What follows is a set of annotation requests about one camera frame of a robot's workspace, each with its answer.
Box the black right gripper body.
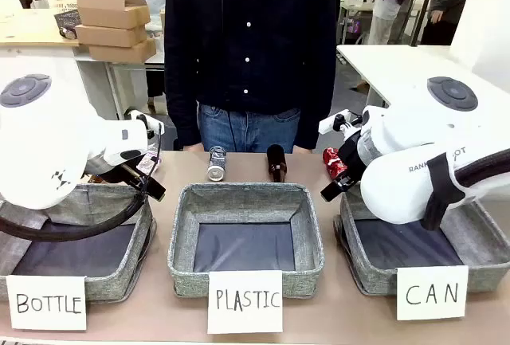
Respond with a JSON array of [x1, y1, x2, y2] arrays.
[[336, 131, 370, 187]]

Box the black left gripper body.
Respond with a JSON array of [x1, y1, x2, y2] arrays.
[[116, 161, 148, 189]]

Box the clear plastic bottle pink label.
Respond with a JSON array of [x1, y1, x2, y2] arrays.
[[136, 141, 163, 174]]

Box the red crushed drink can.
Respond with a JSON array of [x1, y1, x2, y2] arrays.
[[322, 147, 348, 179]]

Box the brown glass bottle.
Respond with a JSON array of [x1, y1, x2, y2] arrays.
[[266, 143, 288, 183]]

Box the black silver drink can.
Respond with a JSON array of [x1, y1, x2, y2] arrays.
[[206, 145, 229, 182]]

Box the grey fabric basket plastic sign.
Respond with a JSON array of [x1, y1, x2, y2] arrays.
[[167, 182, 326, 298]]

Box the grey fabric basket bottle sign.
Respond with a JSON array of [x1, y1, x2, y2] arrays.
[[0, 183, 157, 302]]

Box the white paper sign CAN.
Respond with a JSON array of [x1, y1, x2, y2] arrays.
[[395, 265, 469, 321]]

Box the grey fabric basket can sign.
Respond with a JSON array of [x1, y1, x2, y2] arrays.
[[333, 189, 510, 296]]

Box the black mesh basket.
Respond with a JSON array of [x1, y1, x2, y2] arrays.
[[53, 9, 80, 40]]

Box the background person white coat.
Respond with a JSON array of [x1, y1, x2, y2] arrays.
[[123, 0, 168, 109]]

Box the white desk with legs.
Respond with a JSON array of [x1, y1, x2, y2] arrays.
[[73, 44, 167, 121]]

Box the closed flat cardboard box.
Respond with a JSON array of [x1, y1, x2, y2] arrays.
[[88, 37, 157, 63], [74, 22, 148, 49]]

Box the white paper sign PLASTIC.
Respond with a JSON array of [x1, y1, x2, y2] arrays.
[[206, 269, 284, 335]]

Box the person in dark shirt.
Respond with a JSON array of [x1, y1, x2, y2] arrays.
[[163, 0, 338, 154]]

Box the white paper sign BOTTLE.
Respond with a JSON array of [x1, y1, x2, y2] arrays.
[[6, 274, 88, 331]]

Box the black tripod pole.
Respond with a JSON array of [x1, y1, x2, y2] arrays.
[[410, 0, 441, 46]]

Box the open cardboard box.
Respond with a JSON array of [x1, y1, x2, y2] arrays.
[[76, 0, 151, 30]]

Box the light wooden table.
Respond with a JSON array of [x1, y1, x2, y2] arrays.
[[0, 8, 80, 47]]

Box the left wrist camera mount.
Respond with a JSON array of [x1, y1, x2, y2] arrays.
[[126, 108, 165, 139]]

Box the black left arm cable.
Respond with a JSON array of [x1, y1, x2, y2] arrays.
[[0, 121, 164, 242]]

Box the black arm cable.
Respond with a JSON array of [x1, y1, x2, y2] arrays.
[[421, 147, 510, 231], [0, 121, 164, 242]]

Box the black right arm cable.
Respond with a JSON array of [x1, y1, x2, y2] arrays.
[[421, 147, 510, 231]]

